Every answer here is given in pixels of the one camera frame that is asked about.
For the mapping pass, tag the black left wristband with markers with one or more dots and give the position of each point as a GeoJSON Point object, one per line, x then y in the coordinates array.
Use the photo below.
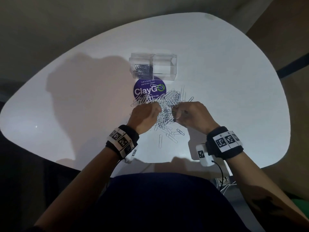
{"type": "Point", "coordinates": [122, 141]}

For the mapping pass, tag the person's right hand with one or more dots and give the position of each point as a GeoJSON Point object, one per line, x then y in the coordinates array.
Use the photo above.
{"type": "Point", "coordinates": [196, 117]}

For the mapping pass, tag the pile of mixed paper clips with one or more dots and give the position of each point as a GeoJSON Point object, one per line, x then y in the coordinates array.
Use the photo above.
{"type": "Point", "coordinates": [166, 101]}

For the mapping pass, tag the person's left forearm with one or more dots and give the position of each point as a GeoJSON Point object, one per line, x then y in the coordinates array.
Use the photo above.
{"type": "Point", "coordinates": [74, 190]}

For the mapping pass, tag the cluster of sorted blue clips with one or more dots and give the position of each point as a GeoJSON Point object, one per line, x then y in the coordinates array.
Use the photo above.
{"type": "Point", "coordinates": [143, 70]}

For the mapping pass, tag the person's left hand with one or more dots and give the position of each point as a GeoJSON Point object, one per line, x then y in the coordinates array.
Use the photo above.
{"type": "Point", "coordinates": [143, 117]}

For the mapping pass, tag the person's right forearm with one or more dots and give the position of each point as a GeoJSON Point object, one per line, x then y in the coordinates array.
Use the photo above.
{"type": "Point", "coordinates": [268, 188]}

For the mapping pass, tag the person's dark blue clothing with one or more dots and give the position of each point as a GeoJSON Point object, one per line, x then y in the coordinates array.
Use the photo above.
{"type": "Point", "coordinates": [169, 205]}

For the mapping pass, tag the black wristband with markers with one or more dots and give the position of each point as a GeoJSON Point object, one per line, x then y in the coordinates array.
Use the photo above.
{"type": "Point", "coordinates": [122, 141]}
{"type": "Point", "coordinates": [224, 142]}

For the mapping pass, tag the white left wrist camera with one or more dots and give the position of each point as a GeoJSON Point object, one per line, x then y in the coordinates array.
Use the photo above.
{"type": "Point", "coordinates": [131, 155]}

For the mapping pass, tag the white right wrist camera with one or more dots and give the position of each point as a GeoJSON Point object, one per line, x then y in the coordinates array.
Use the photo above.
{"type": "Point", "coordinates": [202, 155]}

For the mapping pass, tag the black bar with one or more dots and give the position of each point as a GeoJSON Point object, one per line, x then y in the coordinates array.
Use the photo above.
{"type": "Point", "coordinates": [293, 66]}

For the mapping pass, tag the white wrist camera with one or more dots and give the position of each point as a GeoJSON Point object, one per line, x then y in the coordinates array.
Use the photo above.
{"type": "Point", "coordinates": [202, 155]}
{"type": "Point", "coordinates": [131, 155]}

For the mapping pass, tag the black right wristband with markers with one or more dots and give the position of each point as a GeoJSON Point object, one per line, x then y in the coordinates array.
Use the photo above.
{"type": "Point", "coordinates": [224, 142]}

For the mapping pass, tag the round purple sticker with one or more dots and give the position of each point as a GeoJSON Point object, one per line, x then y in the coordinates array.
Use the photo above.
{"type": "Point", "coordinates": [142, 90]}

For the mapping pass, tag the clear plastic two-compartment box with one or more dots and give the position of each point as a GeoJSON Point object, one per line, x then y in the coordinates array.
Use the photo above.
{"type": "Point", "coordinates": [165, 67]}

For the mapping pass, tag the green object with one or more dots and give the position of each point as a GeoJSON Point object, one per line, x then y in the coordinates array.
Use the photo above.
{"type": "Point", "coordinates": [301, 207]}

